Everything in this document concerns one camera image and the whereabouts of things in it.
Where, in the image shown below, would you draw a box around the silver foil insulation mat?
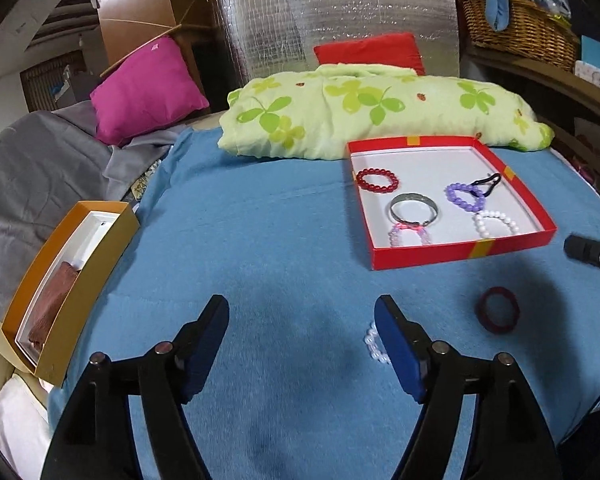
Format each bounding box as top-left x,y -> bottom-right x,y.
210,0 -> 463,96

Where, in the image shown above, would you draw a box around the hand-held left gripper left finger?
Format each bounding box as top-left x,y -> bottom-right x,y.
40,294 -> 230,480

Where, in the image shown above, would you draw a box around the orange cardboard box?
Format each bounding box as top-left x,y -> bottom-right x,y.
1,201 -> 141,388

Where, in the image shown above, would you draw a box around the thin wooden stick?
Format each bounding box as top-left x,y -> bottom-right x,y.
100,22 -> 183,78

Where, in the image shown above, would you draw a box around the red box with white inside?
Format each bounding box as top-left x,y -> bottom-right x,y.
346,135 -> 558,271

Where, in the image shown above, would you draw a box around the pink and clear bead bracelet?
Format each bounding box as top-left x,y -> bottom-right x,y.
387,222 -> 431,248

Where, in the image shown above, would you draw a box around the blue card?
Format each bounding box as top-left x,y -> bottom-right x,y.
580,35 -> 600,68

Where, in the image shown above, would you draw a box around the red bead bracelet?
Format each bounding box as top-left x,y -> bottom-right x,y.
356,167 -> 399,193

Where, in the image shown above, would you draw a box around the blue blanket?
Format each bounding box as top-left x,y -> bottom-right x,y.
47,127 -> 600,480

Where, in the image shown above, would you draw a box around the wooden cabinet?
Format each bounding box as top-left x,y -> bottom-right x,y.
92,0 -> 216,73

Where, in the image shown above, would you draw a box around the white pillow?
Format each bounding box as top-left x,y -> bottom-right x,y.
0,372 -> 56,476

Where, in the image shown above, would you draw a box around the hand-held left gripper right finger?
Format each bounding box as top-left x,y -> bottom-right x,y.
374,294 -> 563,480

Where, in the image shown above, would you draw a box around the wooden shelf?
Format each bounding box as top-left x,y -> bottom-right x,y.
465,42 -> 600,211

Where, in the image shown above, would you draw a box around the red cushion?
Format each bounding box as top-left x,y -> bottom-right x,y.
313,32 -> 426,76

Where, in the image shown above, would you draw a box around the silver metal bangle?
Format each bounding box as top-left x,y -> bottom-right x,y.
390,192 -> 440,226

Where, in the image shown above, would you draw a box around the pink cushion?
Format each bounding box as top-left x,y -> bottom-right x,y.
90,36 -> 211,146

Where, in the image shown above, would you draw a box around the brown wicker chest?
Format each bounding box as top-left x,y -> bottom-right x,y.
19,50 -> 88,113

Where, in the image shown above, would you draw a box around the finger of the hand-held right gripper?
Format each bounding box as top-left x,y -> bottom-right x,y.
563,232 -> 600,277

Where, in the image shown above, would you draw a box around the black hair tie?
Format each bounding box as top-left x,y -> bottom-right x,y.
470,172 -> 503,198

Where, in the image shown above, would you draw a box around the translucent white bead bracelet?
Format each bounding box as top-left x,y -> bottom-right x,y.
363,325 -> 393,365

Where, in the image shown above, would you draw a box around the purple bead bracelet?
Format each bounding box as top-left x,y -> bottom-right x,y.
444,181 -> 485,212

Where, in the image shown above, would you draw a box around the grey blanket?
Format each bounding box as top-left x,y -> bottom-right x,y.
0,100 -> 191,308

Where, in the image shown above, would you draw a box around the green clover print pillow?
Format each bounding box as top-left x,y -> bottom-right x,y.
216,62 -> 556,161

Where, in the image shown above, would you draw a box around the wicker basket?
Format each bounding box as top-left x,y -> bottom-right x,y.
457,0 -> 581,73

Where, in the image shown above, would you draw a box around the dark red ring bangle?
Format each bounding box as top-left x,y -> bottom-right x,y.
476,286 -> 521,335

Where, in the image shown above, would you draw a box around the brown folded cloth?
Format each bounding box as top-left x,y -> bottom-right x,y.
28,262 -> 81,351

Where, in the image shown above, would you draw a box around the opaque white bead bracelet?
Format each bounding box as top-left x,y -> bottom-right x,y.
472,210 -> 522,241

